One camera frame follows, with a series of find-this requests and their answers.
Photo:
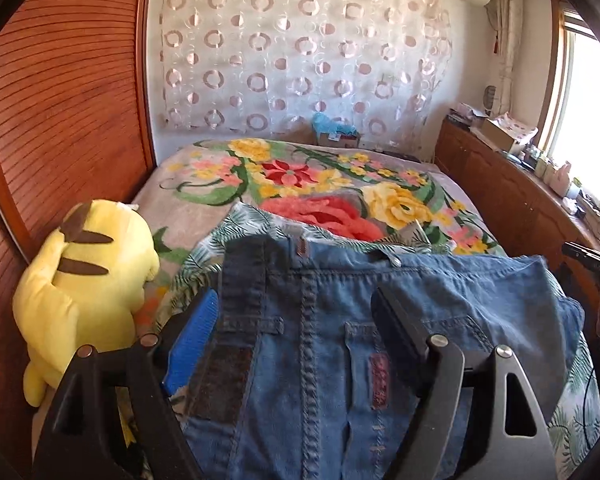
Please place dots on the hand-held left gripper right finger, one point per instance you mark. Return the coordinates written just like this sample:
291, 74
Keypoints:
397, 320

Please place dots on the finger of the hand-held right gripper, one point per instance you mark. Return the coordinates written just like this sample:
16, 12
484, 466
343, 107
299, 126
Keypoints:
587, 256

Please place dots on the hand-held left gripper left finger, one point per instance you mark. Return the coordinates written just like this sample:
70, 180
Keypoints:
192, 345

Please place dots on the blue denim pants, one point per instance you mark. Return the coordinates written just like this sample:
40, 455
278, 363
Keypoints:
320, 360

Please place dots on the white bottle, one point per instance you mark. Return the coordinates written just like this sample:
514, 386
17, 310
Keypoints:
561, 180

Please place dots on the palm leaf print sheet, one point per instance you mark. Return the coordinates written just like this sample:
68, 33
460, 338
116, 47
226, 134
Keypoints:
200, 260

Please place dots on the wooden cabinet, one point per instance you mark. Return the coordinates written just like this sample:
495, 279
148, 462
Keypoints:
505, 195

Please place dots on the yellow plush toy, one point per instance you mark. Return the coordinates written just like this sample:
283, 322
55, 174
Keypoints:
85, 285

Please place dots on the window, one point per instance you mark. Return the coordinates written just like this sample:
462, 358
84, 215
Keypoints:
585, 110

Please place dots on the open cardboard box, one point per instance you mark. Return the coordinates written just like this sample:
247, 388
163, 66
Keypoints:
505, 132

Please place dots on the floral blanket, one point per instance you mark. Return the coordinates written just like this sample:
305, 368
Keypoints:
330, 185

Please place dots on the round grey fan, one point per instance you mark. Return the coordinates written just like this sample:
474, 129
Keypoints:
491, 100

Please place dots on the small cardboard box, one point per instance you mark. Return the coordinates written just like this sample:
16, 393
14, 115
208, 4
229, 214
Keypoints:
337, 140

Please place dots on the light blue cloth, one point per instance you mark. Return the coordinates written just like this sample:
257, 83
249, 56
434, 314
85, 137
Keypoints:
330, 124

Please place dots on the white tied window curtain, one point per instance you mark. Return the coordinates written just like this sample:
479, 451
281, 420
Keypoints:
507, 35

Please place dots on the sheer circle pattern curtain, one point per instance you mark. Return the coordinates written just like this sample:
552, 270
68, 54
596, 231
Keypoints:
280, 60

